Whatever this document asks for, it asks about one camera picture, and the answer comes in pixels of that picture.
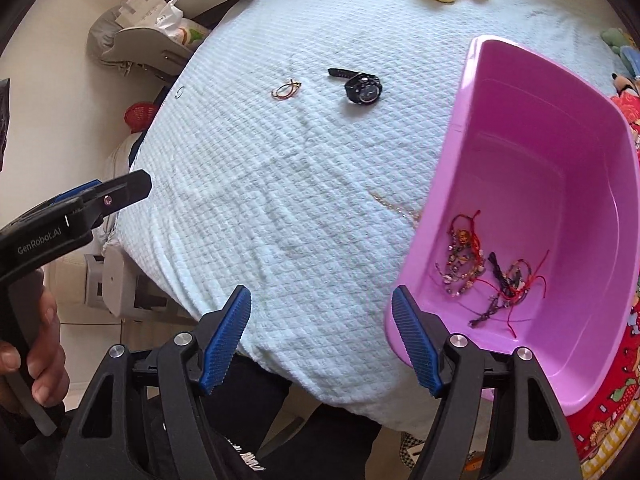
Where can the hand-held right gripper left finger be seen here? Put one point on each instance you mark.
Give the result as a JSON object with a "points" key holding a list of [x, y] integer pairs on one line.
{"points": [[227, 340]]}

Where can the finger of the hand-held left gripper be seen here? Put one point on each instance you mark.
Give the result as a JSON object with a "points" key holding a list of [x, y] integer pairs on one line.
{"points": [[125, 190]]}

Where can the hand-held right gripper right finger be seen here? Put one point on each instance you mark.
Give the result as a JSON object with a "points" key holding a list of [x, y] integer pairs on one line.
{"points": [[415, 345]]}

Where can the pink plastic bin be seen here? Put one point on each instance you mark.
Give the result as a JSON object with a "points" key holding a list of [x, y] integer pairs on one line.
{"points": [[525, 185]]}

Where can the person's left hand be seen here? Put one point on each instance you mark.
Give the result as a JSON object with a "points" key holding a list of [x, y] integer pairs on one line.
{"points": [[50, 360]]}

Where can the red basket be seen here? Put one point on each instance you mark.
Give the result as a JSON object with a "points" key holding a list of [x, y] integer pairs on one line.
{"points": [[140, 117]]}

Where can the grey plastic stool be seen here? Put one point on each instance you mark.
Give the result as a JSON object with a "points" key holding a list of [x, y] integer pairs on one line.
{"points": [[120, 280]]}

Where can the checkered cloth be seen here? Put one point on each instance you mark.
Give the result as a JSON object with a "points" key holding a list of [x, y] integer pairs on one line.
{"points": [[411, 452]]}

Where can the person's dark pants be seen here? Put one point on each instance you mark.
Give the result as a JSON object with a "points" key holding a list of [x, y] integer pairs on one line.
{"points": [[300, 435]]}

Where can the grey chair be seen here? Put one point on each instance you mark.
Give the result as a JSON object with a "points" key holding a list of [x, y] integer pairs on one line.
{"points": [[145, 40]]}

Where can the white textured blanket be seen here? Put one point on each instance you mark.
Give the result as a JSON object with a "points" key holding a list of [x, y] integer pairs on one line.
{"points": [[300, 185]]}

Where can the white plastic bags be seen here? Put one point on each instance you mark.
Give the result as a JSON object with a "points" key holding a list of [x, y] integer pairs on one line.
{"points": [[170, 15]]}

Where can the red cartoon print quilt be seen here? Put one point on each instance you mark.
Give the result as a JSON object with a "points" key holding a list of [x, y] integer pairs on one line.
{"points": [[610, 410]]}

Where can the black wrist watch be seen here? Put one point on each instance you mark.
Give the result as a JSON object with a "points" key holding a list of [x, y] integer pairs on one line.
{"points": [[364, 91]]}

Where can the green plush toy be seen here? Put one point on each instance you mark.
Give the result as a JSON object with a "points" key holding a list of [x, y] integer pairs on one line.
{"points": [[617, 40]]}

